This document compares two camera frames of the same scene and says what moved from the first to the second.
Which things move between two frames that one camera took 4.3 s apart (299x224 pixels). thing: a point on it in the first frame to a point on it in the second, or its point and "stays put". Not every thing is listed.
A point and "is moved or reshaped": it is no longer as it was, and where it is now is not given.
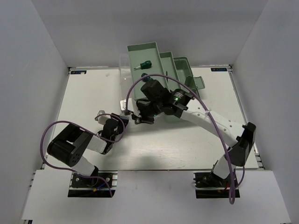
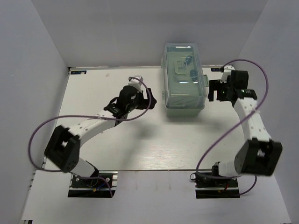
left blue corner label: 78,72 stays put
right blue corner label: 219,69 stays put
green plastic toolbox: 145,64 is moved or reshaped
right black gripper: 140,119 to 216,85
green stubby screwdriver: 146,79 to 193,74
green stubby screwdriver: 145,65 to 188,59
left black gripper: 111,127 to 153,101
